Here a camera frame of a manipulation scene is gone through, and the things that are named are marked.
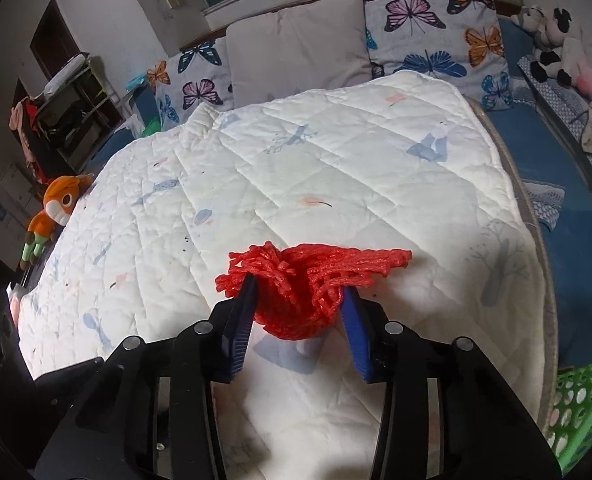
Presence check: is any small butterfly print pillow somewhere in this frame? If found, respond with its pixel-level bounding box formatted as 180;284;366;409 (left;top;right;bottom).
146;37;234;131

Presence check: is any white quilted blanket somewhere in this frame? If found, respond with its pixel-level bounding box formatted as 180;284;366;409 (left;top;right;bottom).
18;71;549;480

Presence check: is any red foam fruit net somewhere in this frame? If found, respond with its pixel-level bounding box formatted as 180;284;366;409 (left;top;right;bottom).
215;242;413;343

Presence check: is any dark metal shelf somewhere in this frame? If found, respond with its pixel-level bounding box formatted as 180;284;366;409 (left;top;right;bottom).
10;52;126;171

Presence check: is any blue patterned folded blanket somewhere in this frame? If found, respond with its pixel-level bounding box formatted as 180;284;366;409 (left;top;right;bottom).
518;55;592;191

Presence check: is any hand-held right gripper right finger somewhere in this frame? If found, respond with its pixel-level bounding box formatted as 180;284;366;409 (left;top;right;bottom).
340;287;562;480

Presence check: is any large butterfly print pillow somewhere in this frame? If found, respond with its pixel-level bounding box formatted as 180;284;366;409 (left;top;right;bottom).
363;0;514;111

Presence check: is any orange fox plush toy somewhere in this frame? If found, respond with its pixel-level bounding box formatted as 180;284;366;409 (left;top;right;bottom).
20;174;95;271

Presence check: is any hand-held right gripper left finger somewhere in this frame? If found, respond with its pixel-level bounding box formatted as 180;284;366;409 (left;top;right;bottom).
34;275;259;480

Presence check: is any brown door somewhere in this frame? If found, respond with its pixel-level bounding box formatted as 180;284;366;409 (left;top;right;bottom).
30;0;84;81

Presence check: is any green plastic mesh basket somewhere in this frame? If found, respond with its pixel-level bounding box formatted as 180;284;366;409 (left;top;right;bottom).
546;355;592;476

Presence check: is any small beige plush toy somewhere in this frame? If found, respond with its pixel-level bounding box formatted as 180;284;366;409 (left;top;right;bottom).
518;6;544;31

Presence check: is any plain grey pillow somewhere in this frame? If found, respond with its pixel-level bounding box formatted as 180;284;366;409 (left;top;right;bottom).
226;0;374;108

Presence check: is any black and white cow plush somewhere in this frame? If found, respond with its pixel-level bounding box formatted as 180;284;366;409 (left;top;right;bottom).
531;7;584;86

